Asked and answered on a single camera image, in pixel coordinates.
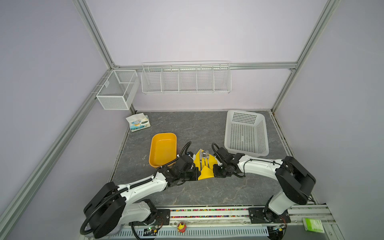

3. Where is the yellow paper napkin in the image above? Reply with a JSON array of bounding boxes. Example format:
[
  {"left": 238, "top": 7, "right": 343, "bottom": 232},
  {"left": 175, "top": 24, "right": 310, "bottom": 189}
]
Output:
[{"left": 194, "top": 149, "right": 219, "bottom": 181}]

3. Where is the silver fork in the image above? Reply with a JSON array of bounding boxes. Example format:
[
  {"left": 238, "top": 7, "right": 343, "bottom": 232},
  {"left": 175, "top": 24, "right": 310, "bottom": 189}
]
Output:
[{"left": 204, "top": 151, "right": 210, "bottom": 169}]

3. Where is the white perforated plastic basket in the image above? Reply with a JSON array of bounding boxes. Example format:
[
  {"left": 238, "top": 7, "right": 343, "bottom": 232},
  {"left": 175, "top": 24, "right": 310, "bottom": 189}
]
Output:
[{"left": 224, "top": 110, "right": 269, "bottom": 158}]

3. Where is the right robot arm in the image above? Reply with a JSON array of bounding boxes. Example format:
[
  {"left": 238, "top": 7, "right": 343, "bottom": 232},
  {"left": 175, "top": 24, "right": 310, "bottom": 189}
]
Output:
[{"left": 212, "top": 144, "right": 316, "bottom": 216}]

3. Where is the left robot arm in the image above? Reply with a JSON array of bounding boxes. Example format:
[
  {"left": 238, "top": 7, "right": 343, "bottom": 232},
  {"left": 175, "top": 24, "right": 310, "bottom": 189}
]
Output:
[{"left": 80, "top": 152, "right": 201, "bottom": 239}]

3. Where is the orange plastic tray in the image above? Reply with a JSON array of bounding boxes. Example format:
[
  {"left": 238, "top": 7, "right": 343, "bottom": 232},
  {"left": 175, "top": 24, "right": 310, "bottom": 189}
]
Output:
[{"left": 149, "top": 133, "right": 177, "bottom": 168}]

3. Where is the red emergency stop button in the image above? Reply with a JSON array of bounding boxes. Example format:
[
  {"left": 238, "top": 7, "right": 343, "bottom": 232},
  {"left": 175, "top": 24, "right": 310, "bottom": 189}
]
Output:
[{"left": 177, "top": 222, "right": 187, "bottom": 233}]

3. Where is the tissue pack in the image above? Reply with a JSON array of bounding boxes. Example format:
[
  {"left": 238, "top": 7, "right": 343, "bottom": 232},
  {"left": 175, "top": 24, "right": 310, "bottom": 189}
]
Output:
[{"left": 126, "top": 113, "right": 151, "bottom": 132}]

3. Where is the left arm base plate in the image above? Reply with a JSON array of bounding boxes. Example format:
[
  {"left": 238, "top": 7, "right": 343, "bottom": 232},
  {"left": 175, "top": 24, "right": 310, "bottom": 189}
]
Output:
[{"left": 134, "top": 209, "right": 171, "bottom": 226}]

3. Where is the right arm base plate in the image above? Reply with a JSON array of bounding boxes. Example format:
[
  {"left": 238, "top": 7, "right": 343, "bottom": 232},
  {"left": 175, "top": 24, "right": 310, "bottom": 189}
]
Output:
[{"left": 248, "top": 207, "right": 291, "bottom": 224}]

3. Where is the white wire shelf basket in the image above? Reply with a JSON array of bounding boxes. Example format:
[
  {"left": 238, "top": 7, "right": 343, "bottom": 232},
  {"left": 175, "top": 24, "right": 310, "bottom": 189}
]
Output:
[{"left": 141, "top": 61, "right": 232, "bottom": 94}]

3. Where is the white mesh wall box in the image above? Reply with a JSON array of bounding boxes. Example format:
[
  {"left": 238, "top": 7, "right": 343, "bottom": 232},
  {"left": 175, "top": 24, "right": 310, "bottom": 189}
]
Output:
[{"left": 96, "top": 70, "right": 140, "bottom": 111}]

